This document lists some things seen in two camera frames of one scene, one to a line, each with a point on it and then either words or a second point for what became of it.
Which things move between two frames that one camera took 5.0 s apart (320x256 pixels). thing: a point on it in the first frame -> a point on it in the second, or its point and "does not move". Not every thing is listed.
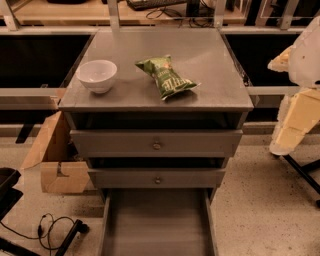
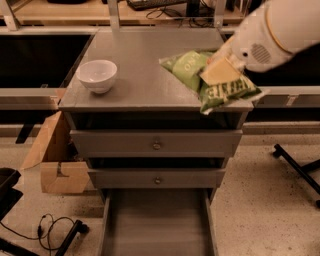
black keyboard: x=142 y=5 does not move
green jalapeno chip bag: x=169 y=82 -> x=187 y=67
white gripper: x=306 y=61 -> x=256 y=40
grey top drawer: x=149 y=143 does not move
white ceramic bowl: x=97 y=75 does not move
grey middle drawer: x=156 y=178 does not move
